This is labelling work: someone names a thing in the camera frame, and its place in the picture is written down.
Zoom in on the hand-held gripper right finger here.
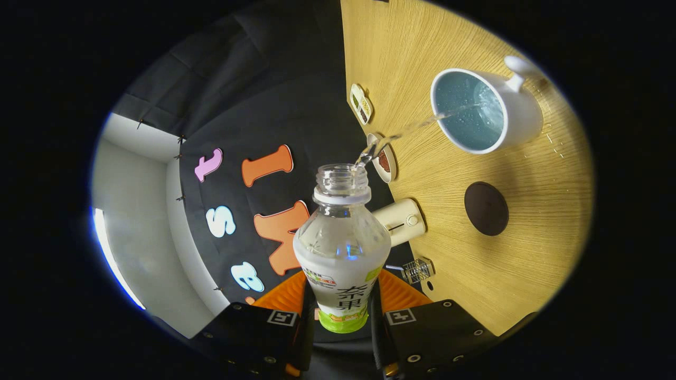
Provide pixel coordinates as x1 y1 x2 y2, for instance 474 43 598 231
370 268 500 380

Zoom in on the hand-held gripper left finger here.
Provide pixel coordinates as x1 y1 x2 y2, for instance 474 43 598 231
189 271 317 380

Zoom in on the clear juice bottle white label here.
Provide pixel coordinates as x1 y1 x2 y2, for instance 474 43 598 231
293 164 392 334

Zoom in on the dark brown round coaster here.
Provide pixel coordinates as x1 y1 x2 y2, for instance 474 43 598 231
464 182 509 236

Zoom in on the clear poured juice stream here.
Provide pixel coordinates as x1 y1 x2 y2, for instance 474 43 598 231
354 103 484 169

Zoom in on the white cup blue inside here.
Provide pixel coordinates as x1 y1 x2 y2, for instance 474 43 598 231
430 55 544 155

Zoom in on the wooden table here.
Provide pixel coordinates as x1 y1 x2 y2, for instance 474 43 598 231
341 0 595 338

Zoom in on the cream white toaster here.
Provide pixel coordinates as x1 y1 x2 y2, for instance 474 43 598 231
372 198 426 246

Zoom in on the white plate with brown food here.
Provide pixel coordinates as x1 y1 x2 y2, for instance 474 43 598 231
367 133 397 184

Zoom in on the black backdrop cloth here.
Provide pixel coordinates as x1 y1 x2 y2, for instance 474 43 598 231
114 0 439 370

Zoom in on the divided white dish with grains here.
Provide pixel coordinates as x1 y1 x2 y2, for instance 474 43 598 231
350 83 374 126

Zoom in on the wire mesh utensil holder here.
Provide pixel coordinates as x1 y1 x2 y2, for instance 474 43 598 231
402 258 435 284

